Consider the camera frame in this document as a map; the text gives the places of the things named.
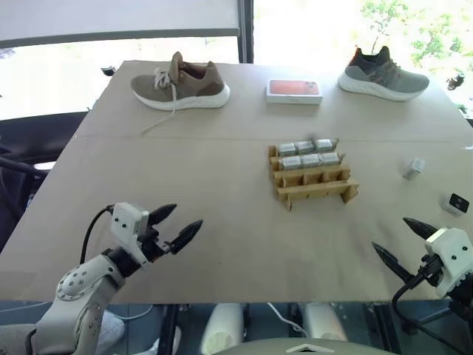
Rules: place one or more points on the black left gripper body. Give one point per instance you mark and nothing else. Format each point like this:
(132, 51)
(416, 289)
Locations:
(153, 244)

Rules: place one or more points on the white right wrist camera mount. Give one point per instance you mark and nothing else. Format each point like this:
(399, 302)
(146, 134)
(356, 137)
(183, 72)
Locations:
(452, 255)

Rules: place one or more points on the grey sneaker with white sole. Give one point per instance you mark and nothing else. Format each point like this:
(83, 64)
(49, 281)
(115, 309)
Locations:
(380, 79)

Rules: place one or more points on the dark window frame post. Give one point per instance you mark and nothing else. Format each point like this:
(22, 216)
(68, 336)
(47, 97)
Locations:
(245, 31)

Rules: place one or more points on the small black background object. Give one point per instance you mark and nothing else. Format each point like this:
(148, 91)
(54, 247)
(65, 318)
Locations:
(108, 70)

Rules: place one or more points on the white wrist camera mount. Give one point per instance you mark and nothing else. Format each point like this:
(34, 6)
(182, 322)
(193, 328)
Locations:
(452, 255)
(127, 222)

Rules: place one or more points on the small dark clamp device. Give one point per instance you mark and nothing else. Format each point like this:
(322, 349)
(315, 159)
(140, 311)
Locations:
(455, 81)

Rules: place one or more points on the grey robot torso shell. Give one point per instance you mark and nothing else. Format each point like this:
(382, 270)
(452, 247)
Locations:
(295, 347)

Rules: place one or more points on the wooden slotted rack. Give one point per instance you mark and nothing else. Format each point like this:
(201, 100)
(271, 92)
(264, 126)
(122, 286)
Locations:
(314, 185)

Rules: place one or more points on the small white black device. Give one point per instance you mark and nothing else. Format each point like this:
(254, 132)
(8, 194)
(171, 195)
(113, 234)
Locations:
(455, 203)

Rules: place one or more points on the white rounded leg cover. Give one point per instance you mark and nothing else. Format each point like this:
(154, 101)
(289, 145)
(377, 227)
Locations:
(221, 327)
(323, 321)

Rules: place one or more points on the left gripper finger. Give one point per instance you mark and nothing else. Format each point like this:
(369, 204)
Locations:
(186, 234)
(160, 214)

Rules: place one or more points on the brown sneaker with white sole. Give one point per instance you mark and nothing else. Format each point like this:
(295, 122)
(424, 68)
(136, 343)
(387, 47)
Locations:
(192, 87)

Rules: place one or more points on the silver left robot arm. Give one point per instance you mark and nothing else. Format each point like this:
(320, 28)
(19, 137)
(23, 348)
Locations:
(79, 292)

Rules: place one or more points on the grey window roller blind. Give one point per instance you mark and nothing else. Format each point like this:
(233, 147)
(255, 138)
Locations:
(118, 18)

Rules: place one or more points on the green tree outside window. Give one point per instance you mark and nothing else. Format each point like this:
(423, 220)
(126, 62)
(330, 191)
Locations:
(428, 33)

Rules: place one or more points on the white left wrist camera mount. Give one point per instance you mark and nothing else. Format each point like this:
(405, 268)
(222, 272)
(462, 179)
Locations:
(127, 222)

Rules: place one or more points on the black chair frame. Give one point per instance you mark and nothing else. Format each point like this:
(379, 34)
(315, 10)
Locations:
(22, 148)

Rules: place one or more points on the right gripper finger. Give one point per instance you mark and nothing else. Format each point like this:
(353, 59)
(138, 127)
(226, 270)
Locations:
(390, 260)
(421, 229)

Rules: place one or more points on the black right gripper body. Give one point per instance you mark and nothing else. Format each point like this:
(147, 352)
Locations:
(430, 271)

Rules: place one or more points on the white phone box orange print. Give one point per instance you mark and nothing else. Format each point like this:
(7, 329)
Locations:
(293, 90)

